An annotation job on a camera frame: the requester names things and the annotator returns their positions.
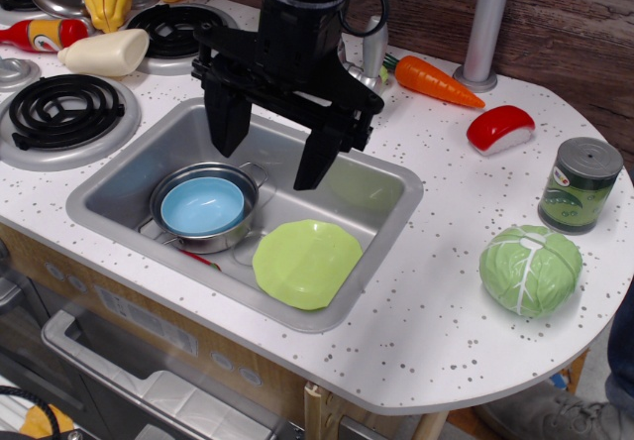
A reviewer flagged red toy ketchup bottle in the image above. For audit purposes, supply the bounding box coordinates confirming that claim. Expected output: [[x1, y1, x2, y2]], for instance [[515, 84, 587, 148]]
[[1, 19, 89, 53]]

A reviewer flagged grey shoe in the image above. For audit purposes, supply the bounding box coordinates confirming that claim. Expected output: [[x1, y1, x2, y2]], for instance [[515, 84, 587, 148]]
[[475, 383, 633, 440]]

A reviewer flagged cream toy mayonnaise bottle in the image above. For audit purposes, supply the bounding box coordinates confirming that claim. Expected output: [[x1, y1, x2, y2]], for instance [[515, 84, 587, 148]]
[[57, 29, 150, 77]]

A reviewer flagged grey metal sink basin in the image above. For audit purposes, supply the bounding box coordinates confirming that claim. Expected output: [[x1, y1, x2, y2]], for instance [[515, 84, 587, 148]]
[[66, 98, 424, 332]]

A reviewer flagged silver vertical pole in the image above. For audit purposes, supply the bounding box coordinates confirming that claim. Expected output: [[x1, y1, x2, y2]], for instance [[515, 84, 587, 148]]
[[454, 0, 507, 93]]

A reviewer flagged green toy pea can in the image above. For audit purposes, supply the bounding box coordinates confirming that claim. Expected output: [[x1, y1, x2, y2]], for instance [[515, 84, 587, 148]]
[[538, 137, 623, 235]]

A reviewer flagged orange toy carrot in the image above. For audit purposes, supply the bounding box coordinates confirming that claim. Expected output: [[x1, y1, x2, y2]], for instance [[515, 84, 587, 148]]
[[383, 54, 485, 109]]

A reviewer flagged silver oven door handle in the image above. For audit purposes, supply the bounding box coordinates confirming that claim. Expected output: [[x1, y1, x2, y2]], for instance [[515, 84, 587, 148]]
[[42, 310, 298, 439]]

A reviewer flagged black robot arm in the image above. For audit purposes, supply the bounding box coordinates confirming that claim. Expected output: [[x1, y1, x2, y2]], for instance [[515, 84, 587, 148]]
[[192, 0, 389, 190]]

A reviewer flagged light blue plastic bowl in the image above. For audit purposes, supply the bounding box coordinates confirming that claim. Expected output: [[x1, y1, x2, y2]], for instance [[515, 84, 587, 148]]
[[159, 176, 245, 237]]

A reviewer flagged small steel pot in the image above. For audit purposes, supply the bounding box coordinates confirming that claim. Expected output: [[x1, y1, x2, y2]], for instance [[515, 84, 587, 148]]
[[150, 162, 268, 254]]

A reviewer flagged light green plastic plate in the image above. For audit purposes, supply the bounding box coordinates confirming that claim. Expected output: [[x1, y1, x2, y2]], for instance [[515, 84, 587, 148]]
[[253, 219, 363, 311]]

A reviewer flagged silver toy faucet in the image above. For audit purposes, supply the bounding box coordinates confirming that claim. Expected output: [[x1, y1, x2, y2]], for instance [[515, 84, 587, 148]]
[[337, 15, 388, 95]]

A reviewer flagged red white toy sushi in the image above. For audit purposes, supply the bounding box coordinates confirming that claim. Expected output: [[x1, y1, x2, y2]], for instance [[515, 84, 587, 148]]
[[467, 105, 536, 156]]

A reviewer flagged yellow toy bell pepper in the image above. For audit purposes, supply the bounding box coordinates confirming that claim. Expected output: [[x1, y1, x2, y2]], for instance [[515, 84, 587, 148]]
[[83, 0, 133, 33]]

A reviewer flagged green toy cabbage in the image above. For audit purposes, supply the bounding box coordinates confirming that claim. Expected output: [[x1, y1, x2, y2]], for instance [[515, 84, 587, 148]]
[[479, 225, 582, 318]]

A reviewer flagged black front stove burner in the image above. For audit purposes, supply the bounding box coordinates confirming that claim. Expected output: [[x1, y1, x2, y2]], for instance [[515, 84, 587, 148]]
[[1, 74, 141, 171]]

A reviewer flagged black middle stove burner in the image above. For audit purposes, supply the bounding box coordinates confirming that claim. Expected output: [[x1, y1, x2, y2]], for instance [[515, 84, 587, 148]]
[[126, 4, 238, 76]]

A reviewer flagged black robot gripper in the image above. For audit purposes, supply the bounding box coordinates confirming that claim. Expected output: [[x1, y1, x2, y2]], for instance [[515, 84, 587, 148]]
[[193, 0, 383, 191]]

